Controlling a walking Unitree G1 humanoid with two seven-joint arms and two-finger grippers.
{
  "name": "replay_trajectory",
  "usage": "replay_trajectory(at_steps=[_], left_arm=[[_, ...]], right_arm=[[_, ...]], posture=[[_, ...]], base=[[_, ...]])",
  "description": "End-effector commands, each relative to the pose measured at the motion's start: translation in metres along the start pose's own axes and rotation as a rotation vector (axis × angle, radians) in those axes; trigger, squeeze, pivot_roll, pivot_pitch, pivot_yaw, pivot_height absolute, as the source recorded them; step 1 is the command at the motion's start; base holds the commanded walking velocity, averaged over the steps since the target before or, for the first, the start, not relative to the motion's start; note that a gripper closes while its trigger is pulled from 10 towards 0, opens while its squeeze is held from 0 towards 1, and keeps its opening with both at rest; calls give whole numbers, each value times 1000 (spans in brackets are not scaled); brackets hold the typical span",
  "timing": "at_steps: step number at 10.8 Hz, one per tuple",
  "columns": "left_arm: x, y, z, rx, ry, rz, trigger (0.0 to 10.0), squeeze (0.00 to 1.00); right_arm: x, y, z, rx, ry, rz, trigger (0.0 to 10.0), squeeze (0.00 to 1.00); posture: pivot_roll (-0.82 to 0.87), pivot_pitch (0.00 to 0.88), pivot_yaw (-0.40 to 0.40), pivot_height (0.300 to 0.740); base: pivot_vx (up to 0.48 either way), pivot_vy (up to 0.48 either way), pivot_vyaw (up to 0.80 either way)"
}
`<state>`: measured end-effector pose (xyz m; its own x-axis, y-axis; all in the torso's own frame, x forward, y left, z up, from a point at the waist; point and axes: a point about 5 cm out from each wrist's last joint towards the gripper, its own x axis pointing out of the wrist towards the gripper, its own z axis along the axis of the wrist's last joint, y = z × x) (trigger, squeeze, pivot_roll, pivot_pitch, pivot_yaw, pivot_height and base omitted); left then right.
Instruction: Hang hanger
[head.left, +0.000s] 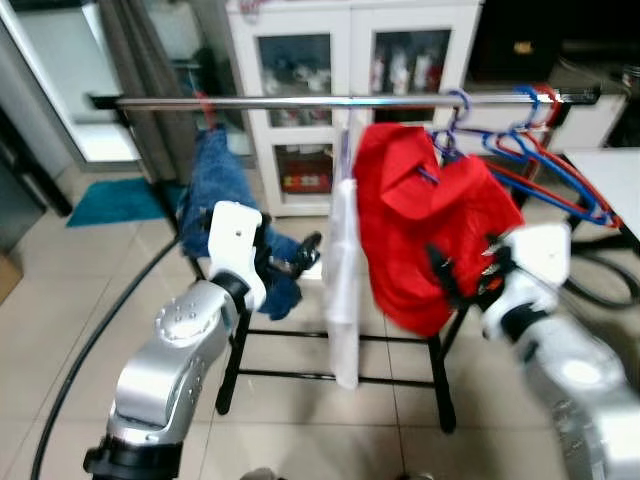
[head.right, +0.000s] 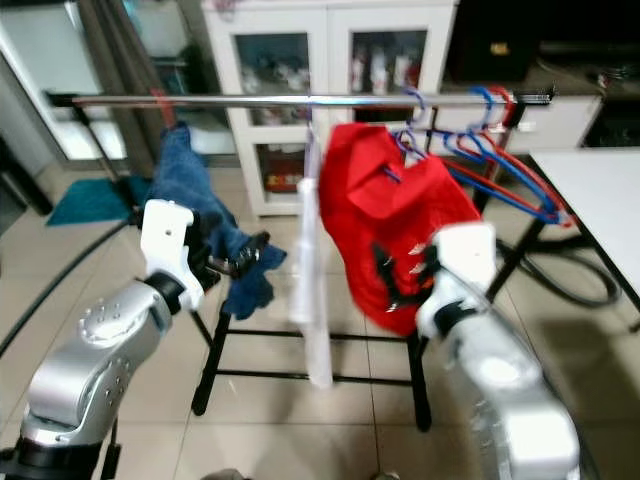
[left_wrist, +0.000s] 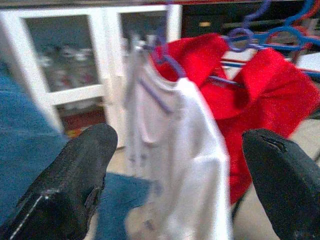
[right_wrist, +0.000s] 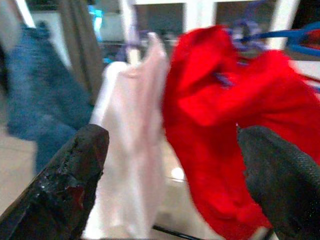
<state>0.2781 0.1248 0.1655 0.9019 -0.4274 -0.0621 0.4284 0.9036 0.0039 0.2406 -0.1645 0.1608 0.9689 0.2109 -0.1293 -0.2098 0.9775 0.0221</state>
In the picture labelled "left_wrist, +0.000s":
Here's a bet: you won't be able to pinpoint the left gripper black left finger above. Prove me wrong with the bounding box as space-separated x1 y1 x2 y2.
0 122 119 240

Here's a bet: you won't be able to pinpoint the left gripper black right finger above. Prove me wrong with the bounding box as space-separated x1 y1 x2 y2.
242 128 320 240

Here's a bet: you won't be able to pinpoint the white shirt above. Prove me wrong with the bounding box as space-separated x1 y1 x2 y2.
123 47 235 240

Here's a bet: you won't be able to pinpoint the purple plastic hanger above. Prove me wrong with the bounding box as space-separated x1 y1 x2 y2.
138 0 188 114
208 0 273 87

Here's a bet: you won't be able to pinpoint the blue plastic hanger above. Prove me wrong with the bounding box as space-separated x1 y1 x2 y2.
221 0 320 76

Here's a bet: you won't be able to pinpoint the blue denim jeans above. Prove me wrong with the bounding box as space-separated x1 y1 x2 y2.
0 62 153 240

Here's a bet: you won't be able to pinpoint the red shirt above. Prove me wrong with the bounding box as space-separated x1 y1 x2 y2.
149 33 320 206

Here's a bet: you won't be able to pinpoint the white glass-door cabinet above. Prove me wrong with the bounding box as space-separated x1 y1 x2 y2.
0 3 183 151

